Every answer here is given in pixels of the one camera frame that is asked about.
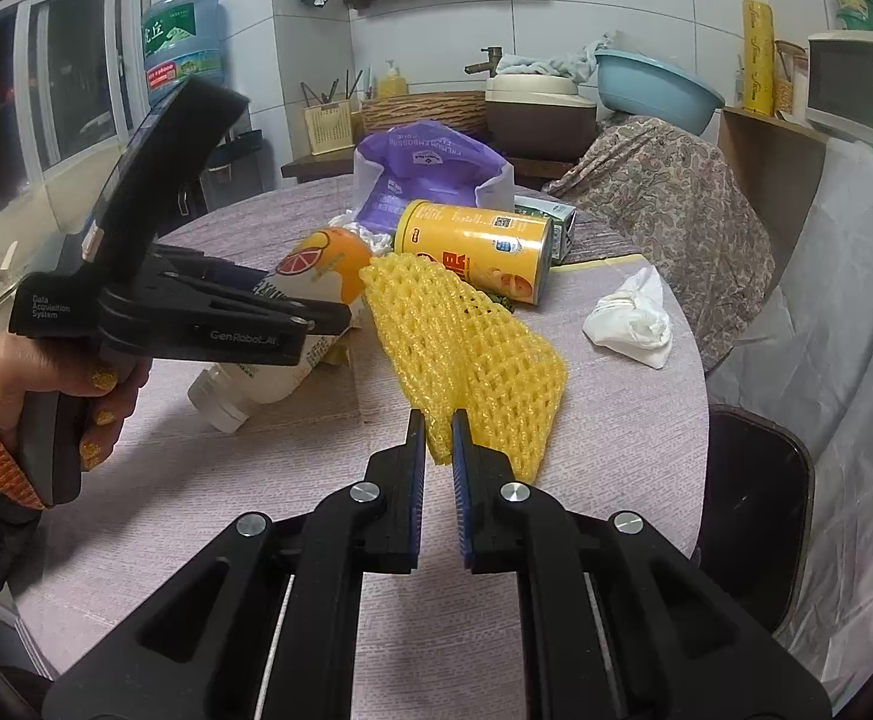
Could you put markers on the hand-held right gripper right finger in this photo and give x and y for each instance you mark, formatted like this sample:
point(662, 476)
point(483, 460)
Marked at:
point(460, 469)

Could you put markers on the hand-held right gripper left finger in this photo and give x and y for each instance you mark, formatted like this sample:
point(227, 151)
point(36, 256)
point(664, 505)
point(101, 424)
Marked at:
point(417, 469)

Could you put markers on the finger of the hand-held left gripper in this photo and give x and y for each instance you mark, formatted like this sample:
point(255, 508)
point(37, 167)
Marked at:
point(256, 326)
point(211, 266)

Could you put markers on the white bottle with orange label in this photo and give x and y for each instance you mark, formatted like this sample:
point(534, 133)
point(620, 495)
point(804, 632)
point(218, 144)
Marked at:
point(256, 390)

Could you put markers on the yellow foam fruit net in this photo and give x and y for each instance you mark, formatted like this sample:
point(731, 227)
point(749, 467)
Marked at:
point(481, 360)

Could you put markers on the white tissue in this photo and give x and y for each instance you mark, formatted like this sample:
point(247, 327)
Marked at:
point(631, 322)

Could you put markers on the person's left hand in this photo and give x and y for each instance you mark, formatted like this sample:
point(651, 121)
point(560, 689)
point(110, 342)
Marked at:
point(110, 390)

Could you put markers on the black water dispenser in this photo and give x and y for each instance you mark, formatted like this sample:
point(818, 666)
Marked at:
point(237, 165)

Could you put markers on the white framed window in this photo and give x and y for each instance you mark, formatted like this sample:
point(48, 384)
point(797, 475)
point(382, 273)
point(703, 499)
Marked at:
point(69, 75)

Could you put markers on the blue water jug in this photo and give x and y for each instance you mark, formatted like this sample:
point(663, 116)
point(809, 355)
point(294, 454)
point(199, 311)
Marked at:
point(181, 37)

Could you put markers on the cream utensil holder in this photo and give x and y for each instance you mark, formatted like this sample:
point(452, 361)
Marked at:
point(327, 127)

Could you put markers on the yellow chips can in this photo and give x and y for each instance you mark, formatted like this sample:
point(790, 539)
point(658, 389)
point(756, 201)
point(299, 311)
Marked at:
point(474, 240)

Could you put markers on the purple plastic bag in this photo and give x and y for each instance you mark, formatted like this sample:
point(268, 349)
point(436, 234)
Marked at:
point(421, 157)

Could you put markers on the yellow dish soap bottle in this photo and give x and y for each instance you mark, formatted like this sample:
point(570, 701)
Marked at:
point(391, 84)

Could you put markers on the wicker basket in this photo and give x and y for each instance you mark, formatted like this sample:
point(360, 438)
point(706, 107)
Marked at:
point(436, 109)

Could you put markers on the floral patterned cloth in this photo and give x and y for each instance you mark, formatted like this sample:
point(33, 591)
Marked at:
point(669, 195)

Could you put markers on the brass faucet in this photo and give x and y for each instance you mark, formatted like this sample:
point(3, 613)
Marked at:
point(490, 60)

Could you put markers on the light blue towel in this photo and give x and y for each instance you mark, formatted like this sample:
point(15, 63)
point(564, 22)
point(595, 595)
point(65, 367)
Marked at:
point(534, 62)

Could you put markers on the white cover cloth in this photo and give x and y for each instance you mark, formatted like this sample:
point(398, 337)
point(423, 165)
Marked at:
point(841, 315)

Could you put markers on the blue plastic basin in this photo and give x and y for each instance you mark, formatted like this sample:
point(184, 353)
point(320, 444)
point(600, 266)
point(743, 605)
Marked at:
point(654, 97)

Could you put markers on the wooden cabinet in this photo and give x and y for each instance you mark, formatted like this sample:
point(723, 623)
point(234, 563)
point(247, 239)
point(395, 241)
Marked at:
point(766, 165)

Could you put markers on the glass jar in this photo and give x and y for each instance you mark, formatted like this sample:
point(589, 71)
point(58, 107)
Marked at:
point(790, 82)

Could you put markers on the yellow wrap roll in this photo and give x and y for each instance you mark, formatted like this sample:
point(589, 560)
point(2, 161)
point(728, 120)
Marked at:
point(755, 52)

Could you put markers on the white microwave oven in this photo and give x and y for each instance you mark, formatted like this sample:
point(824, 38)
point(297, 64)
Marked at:
point(849, 82)

